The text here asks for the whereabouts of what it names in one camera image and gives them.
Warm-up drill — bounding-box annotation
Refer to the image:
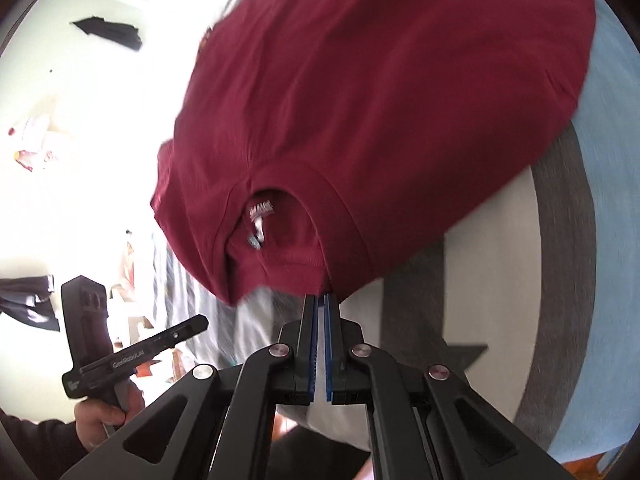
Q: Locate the person's left hand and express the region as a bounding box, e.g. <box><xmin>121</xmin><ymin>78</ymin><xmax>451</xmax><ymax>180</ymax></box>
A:
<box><xmin>74</xmin><ymin>397</ymin><xmax>128</xmax><ymax>453</ymax></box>

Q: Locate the person's left forearm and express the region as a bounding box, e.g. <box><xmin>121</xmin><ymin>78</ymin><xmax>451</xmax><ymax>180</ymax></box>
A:
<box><xmin>0</xmin><ymin>407</ymin><xmax>93</xmax><ymax>480</ymax></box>

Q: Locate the striped star-print bed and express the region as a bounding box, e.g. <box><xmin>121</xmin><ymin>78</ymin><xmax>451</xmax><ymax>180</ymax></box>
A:
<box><xmin>150</xmin><ymin>0</ymin><xmax>640</xmax><ymax>466</ymax></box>

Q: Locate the white plastic bag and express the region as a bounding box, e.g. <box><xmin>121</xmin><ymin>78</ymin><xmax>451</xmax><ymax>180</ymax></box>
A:
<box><xmin>7</xmin><ymin>112</ymin><xmax>63</xmax><ymax>173</ymax></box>

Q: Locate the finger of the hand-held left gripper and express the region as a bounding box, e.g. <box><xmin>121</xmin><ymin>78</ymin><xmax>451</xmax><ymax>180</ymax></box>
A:
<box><xmin>117</xmin><ymin>314</ymin><xmax>210</xmax><ymax>361</ymax></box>

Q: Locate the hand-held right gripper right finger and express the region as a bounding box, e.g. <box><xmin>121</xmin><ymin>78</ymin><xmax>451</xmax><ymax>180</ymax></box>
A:
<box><xmin>324</xmin><ymin>293</ymin><xmax>573</xmax><ymax>480</ymax></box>

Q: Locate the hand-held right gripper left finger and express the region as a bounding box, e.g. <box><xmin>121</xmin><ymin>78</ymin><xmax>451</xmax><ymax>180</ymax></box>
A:
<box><xmin>60</xmin><ymin>294</ymin><xmax>318</xmax><ymax>480</ymax></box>

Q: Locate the dark cloth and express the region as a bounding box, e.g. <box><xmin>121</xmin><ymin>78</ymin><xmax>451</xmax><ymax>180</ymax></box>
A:
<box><xmin>0</xmin><ymin>274</ymin><xmax>57</xmax><ymax>332</ymax></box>

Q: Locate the black hanging garment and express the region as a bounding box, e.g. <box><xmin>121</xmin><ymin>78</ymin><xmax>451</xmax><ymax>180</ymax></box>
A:
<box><xmin>70</xmin><ymin>16</ymin><xmax>143</xmax><ymax>52</ymax></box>

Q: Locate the maroon t-shirt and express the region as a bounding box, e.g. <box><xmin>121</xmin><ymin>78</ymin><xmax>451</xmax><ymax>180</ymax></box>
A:
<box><xmin>150</xmin><ymin>0</ymin><xmax>597</xmax><ymax>306</ymax></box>

